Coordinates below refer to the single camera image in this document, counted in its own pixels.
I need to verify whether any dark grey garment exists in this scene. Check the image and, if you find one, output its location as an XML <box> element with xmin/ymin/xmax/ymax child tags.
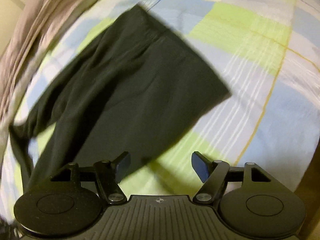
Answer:
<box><xmin>9</xmin><ymin>5</ymin><xmax>230</xmax><ymax>190</ymax></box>

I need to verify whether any checked bed sheet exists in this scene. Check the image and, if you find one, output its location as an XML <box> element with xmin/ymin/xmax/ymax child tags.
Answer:
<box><xmin>0</xmin><ymin>0</ymin><xmax>320</xmax><ymax>228</ymax></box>

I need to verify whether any white folded quilt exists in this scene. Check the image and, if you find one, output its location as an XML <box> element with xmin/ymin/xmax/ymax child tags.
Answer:
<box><xmin>1</xmin><ymin>0</ymin><xmax>97</xmax><ymax>140</ymax></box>

